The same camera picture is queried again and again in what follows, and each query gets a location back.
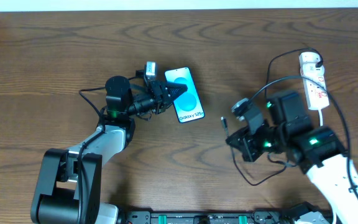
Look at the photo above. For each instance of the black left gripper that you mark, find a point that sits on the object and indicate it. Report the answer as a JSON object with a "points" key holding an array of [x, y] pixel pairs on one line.
{"points": [[159, 96]]}

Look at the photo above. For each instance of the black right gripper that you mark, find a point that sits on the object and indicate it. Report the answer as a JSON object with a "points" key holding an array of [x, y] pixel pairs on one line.
{"points": [[245, 142]]}

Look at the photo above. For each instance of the blue screen Galaxy smartphone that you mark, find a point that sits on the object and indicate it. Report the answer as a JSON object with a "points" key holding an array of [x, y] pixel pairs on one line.
{"points": [[188, 105]]}

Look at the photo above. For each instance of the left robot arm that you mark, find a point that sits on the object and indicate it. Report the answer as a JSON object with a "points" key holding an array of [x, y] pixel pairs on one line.
{"points": [[68, 188]]}

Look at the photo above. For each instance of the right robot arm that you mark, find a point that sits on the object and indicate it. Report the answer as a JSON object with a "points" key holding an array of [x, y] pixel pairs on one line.
{"points": [[318, 152]]}

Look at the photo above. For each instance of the white charger adapter plug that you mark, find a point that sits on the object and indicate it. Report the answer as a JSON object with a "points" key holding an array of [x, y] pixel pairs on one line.
{"points": [[311, 58]]}

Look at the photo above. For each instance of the white power strip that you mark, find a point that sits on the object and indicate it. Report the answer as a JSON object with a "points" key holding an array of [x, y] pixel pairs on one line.
{"points": [[314, 85]]}

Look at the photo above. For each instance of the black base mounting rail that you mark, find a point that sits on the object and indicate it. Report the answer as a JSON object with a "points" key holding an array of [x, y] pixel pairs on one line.
{"points": [[146, 217]]}

